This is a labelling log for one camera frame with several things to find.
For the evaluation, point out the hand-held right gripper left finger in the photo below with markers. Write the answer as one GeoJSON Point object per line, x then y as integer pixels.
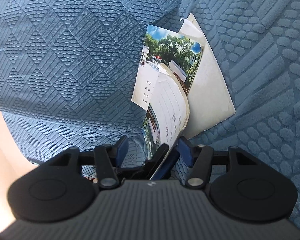
{"type": "Point", "coordinates": [122, 152]}

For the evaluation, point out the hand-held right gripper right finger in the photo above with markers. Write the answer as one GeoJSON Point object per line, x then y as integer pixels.
{"type": "Point", "coordinates": [186, 152]}

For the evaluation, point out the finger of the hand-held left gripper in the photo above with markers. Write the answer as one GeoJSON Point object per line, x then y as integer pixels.
{"type": "Point", "coordinates": [167, 166]}
{"type": "Point", "coordinates": [157, 158]}

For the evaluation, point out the cream notebook curled corner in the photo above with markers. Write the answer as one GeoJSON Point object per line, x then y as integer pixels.
{"type": "Point", "coordinates": [210, 92]}

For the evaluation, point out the blue textured sofa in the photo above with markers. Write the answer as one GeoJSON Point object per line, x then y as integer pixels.
{"type": "Point", "coordinates": [65, 55]}

